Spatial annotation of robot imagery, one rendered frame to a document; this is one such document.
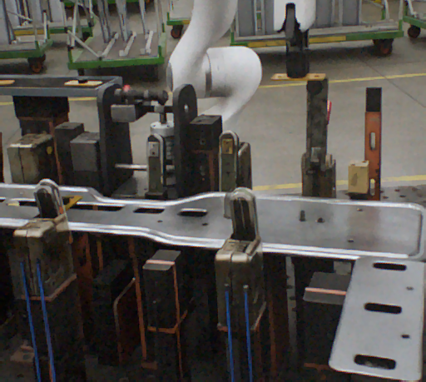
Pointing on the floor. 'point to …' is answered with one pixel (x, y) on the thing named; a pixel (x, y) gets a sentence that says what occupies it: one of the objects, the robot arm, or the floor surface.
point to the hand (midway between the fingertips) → (298, 62)
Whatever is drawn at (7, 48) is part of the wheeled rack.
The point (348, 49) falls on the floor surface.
